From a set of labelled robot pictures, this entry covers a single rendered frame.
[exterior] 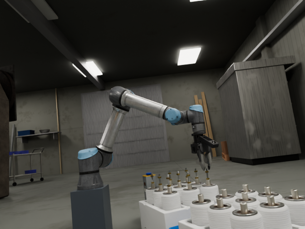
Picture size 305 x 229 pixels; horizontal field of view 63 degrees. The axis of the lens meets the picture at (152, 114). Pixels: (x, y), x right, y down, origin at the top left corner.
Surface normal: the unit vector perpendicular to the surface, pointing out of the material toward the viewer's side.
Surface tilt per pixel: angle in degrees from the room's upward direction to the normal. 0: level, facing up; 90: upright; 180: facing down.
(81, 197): 90
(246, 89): 90
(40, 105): 90
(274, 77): 90
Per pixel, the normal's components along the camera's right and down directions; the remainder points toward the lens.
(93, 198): -0.04, -0.14
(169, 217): 0.36, -0.18
